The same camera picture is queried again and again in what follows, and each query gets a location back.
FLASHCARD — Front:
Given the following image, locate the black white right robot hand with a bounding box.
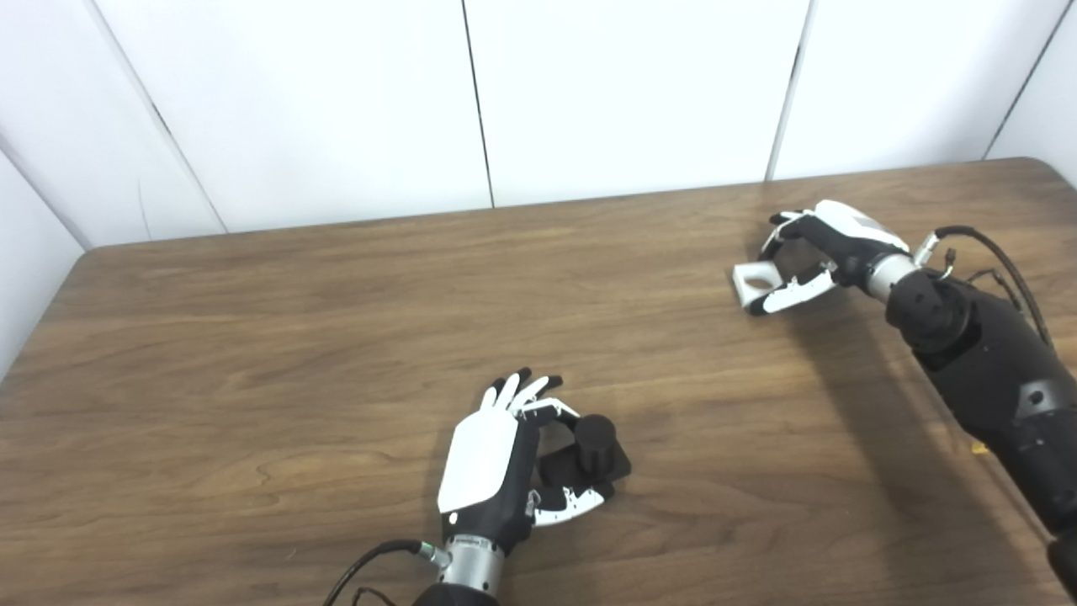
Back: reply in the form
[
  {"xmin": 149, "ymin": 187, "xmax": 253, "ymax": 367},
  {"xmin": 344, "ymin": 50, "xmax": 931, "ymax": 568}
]
[{"xmin": 747, "ymin": 199, "xmax": 914, "ymax": 316}]

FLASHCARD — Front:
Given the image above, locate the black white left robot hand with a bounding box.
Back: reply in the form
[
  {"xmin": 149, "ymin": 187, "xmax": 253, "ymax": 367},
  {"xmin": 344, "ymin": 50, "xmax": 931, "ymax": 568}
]
[{"xmin": 438, "ymin": 367, "xmax": 607, "ymax": 556}]

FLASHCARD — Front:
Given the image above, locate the white square piece with hole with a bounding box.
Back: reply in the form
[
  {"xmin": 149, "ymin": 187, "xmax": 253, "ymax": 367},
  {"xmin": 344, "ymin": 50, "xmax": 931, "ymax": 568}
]
[{"xmin": 732, "ymin": 262, "xmax": 788, "ymax": 308}]

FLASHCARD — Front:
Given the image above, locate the black peg with base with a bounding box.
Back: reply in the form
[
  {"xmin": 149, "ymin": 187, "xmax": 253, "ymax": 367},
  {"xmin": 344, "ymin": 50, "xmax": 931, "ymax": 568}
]
[{"xmin": 538, "ymin": 414, "xmax": 633, "ymax": 491}]

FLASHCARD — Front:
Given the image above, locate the thin right wrist wire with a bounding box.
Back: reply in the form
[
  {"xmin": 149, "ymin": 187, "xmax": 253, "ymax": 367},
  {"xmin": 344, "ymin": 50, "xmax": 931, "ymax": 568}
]
[{"xmin": 942, "ymin": 248, "xmax": 1023, "ymax": 291}]

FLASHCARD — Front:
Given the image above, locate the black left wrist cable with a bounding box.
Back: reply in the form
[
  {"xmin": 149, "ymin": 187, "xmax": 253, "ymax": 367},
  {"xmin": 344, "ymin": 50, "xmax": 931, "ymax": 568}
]
[{"xmin": 324, "ymin": 540, "xmax": 451, "ymax": 606}]

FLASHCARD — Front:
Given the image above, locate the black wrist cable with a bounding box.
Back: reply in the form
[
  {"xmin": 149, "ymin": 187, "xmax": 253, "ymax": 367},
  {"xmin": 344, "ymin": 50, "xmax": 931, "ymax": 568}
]
[
  {"xmin": 913, "ymin": 225, "xmax": 1057, "ymax": 350},
  {"xmin": 324, "ymin": 540, "xmax": 451, "ymax": 606}
]

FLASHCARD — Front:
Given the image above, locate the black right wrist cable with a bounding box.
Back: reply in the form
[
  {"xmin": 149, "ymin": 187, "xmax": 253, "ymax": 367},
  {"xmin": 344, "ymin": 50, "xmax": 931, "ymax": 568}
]
[{"xmin": 913, "ymin": 225, "xmax": 1057, "ymax": 350}]

